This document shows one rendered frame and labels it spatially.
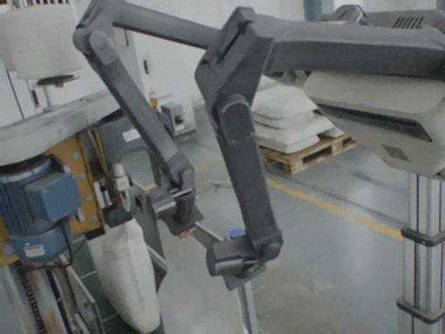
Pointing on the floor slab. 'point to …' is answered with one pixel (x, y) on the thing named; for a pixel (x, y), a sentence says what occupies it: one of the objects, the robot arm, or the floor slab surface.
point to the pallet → (292, 161)
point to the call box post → (249, 308)
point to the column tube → (40, 288)
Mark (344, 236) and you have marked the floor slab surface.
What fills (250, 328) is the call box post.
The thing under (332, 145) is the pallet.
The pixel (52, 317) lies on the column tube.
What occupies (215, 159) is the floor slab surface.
